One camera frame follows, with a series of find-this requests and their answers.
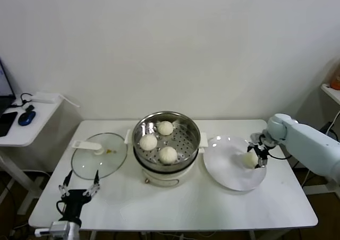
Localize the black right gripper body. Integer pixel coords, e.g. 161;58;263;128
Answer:
251;141;269;157

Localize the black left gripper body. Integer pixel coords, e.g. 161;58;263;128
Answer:
63;189;94;222

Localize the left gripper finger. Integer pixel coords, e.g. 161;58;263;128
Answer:
83;170;101;198
58;170;73;198

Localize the white steamed baozi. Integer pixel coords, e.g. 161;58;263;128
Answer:
158;146;178;164
158;121;175;136
140;134;158;150
242;152;259;169

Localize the stainless steel steamer basket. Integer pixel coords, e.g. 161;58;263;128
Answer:
124;111;208;172

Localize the white round plate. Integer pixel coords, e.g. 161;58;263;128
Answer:
203;134;267;192

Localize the white side table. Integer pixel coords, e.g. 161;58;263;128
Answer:
0;98;64;216

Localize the white stand base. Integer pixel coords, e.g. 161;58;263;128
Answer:
302;170;340;195

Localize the cream electric cooking pot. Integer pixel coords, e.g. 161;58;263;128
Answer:
132;147;200;189

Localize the blue computer mouse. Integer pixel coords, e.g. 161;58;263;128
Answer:
18;110;37;126

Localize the black smartphone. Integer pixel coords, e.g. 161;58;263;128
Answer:
0;111;19;138

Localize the white power strip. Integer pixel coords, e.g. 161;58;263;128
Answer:
31;92;60;104

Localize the white shelf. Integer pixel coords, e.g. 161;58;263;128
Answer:
320;83;340;105

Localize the black laptop lit screen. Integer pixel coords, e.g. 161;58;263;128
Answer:
0;56;16;113

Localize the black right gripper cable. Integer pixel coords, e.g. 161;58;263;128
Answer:
268;147;293;160

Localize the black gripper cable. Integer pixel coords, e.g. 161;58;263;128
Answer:
268;147;293;160
56;200;67;221

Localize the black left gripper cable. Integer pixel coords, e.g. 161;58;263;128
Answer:
56;200;67;221

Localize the glass lid white handle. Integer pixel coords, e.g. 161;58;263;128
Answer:
71;132;129;181

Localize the black looped cable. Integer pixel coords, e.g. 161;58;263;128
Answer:
10;92;34;108

